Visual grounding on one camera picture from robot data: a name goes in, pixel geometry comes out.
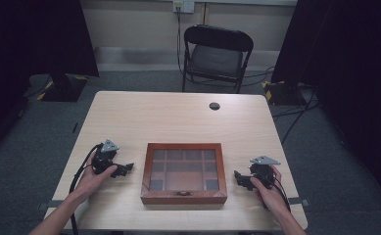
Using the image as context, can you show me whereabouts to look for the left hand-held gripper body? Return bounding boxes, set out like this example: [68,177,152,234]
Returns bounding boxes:
[91,139,120,176]

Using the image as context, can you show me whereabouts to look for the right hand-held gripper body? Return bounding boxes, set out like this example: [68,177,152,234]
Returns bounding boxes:
[248,155,282,191]

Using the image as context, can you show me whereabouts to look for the person's left hand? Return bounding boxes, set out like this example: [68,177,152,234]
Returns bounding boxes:
[74,152,119,201]

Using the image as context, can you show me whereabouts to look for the person's right hand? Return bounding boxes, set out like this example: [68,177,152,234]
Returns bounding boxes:
[249,164,292,217]

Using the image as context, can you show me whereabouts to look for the wooden box with glass lid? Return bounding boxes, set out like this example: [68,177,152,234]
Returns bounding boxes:
[140,142,228,206]

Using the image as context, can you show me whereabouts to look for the black stand base striped tape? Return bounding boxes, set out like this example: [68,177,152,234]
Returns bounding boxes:
[262,79,308,107]
[35,72,90,103]

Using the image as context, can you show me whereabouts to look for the black folding chair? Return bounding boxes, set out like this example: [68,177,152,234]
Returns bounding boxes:
[181,24,255,95]

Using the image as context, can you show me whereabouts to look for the black curtain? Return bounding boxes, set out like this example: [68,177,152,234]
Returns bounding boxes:
[0,0,100,165]
[270,0,381,212]

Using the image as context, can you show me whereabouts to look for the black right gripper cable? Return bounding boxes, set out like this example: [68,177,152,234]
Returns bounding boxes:
[271,175,292,213]

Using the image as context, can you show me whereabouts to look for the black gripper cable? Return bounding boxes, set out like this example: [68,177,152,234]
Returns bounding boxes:
[68,143,104,235]
[271,175,292,213]

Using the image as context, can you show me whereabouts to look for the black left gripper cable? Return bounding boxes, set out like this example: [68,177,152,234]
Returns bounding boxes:
[68,143,104,235]

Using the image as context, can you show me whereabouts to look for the grey table strap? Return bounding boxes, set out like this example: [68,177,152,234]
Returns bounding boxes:
[36,199,69,211]
[287,197,311,208]

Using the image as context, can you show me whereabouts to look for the black floor cables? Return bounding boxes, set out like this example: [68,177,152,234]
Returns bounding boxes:
[270,85,321,145]

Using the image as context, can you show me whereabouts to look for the white wall socket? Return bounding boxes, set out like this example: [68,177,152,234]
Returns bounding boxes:
[172,0,196,15]

